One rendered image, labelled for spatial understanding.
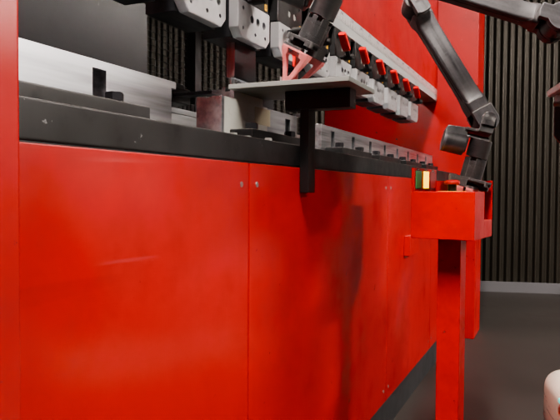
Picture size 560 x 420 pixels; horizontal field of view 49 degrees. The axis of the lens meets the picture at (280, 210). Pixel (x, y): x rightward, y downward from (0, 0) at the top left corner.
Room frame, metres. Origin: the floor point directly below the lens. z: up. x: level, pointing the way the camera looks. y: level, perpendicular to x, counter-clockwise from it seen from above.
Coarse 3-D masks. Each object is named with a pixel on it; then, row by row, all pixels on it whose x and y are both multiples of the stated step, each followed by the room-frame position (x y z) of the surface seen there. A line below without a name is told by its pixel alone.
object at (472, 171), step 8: (464, 160) 1.65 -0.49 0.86; (480, 160) 1.62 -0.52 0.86; (464, 168) 1.64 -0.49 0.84; (472, 168) 1.62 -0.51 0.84; (480, 168) 1.62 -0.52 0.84; (448, 176) 1.65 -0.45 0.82; (456, 176) 1.64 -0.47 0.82; (464, 176) 1.63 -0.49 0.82; (472, 176) 1.62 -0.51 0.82; (480, 176) 1.63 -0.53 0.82; (472, 184) 1.65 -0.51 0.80; (480, 184) 1.61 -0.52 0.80; (488, 184) 1.62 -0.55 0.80
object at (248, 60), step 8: (232, 48) 1.33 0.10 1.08; (240, 48) 1.36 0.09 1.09; (248, 48) 1.39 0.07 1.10; (232, 56) 1.33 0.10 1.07; (240, 56) 1.36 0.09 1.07; (248, 56) 1.39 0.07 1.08; (232, 64) 1.33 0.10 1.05; (240, 64) 1.36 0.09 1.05; (248, 64) 1.39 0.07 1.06; (232, 72) 1.33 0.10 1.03; (240, 72) 1.36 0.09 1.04; (248, 72) 1.39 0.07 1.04; (232, 80) 1.34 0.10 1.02; (240, 80) 1.37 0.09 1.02; (248, 80) 1.39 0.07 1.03
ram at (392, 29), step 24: (360, 0) 2.05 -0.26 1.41; (384, 0) 2.33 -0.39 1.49; (432, 0) 3.18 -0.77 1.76; (336, 24) 1.84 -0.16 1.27; (360, 24) 2.06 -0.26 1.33; (384, 24) 2.33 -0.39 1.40; (408, 24) 2.70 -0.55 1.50; (408, 48) 2.70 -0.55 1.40; (432, 72) 3.21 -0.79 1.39; (432, 96) 3.22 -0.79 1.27
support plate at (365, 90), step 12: (228, 84) 1.29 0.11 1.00; (240, 84) 1.28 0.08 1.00; (252, 84) 1.27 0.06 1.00; (264, 84) 1.26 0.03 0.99; (276, 84) 1.25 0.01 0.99; (288, 84) 1.24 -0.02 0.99; (300, 84) 1.23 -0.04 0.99; (312, 84) 1.23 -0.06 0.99; (324, 84) 1.23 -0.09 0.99; (336, 84) 1.23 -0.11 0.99; (348, 84) 1.23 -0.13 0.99; (360, 84) 1.25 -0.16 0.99; (252, 96) 1.39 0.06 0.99; (264, 96) 1.39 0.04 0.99; (276, 96) 1.39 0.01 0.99
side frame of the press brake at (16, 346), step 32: (0, 0) 0.49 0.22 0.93; (0, 32) 0.49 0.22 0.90; (0, 64) 0.49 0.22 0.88; (0, 96) 0.49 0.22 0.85; (0, 128) 0.49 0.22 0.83; (0, 160) 0.49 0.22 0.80; (0, 192) 0.49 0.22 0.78; (0, 224) 0.49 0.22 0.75; (0, 256) 0.49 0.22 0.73; (0, 288) 0.49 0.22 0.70; (0, 320) 0.49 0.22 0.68; (0, 352) 0.49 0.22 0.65; (0, 384) 0.48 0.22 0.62; (0, 416) 0.48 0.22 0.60
